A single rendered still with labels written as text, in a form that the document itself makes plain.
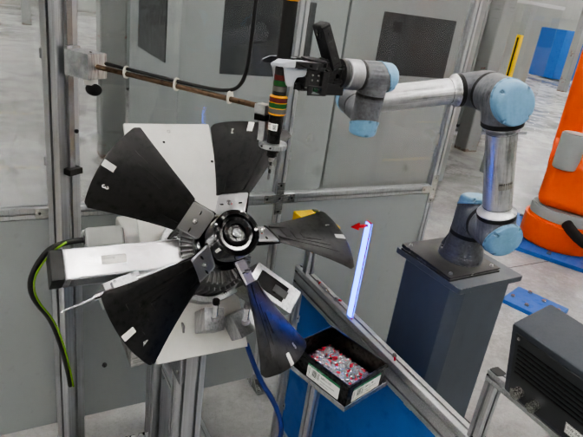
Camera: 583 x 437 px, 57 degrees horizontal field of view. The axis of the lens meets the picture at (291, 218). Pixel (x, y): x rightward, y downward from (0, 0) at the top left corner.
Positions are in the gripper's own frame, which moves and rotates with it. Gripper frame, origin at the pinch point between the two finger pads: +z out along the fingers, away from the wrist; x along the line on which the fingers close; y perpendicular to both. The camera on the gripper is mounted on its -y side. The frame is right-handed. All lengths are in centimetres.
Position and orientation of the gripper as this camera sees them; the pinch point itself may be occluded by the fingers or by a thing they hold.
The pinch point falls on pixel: (271, 59)
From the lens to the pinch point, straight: 128.8
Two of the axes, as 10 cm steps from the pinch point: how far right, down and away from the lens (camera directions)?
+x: -4.6, -4.0, 7.9
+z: -8.8, 0.7, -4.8
